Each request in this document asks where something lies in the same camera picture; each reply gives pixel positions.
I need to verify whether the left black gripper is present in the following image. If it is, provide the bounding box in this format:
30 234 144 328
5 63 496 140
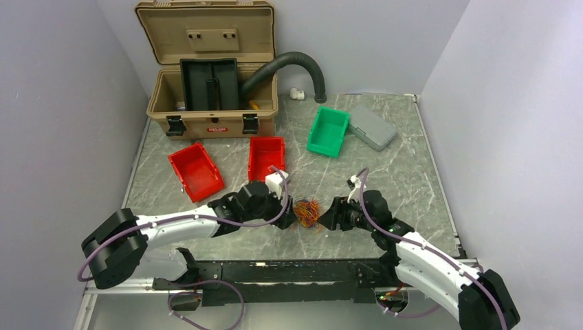
243 186 298 229

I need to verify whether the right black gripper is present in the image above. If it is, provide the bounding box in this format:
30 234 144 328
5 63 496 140
317 195 376 232

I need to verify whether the orange cable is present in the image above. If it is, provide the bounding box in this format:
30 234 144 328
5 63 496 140
292 197 322 231

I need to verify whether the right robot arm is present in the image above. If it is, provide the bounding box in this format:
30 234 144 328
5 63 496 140
318 190 520 329

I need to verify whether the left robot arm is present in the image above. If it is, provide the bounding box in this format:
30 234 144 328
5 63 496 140
77 181 295 289

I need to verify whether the red bin centre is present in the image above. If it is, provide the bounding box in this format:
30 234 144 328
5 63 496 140
247 136 285 182

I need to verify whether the red bin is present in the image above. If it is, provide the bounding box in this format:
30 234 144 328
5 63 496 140
168 143 226 203
247 136 285 182

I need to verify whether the green plastic bin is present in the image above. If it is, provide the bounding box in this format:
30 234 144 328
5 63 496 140
307 107 350 158

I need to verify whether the red bin left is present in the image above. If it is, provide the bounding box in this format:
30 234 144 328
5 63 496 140
168 143 226 203

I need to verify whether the grey plastic case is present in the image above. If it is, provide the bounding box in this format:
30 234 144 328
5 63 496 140
348 104 397 151

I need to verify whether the yellow tool in toolbox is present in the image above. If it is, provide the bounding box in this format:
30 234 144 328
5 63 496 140
249 101 260 110

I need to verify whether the white pipe fitting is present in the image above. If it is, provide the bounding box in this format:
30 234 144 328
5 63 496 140
289 88 305 100

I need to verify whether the black toolbox tray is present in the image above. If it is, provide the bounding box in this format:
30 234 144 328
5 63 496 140
179 58 239 111

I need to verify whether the tan open toolbox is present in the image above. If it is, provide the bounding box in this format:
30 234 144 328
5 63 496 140
135 1 278 140

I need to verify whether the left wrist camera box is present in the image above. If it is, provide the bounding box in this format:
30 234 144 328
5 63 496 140
265 172 284 198

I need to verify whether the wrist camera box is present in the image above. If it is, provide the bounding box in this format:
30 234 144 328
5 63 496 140
265 172 284 198
346 175 366 202

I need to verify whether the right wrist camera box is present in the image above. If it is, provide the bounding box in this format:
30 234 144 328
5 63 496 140
346 175 366 202

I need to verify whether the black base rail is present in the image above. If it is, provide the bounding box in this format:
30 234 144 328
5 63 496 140
152 258 401 307

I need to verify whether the black corrugated hose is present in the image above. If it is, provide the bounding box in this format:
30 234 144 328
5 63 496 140
240 51 328 105

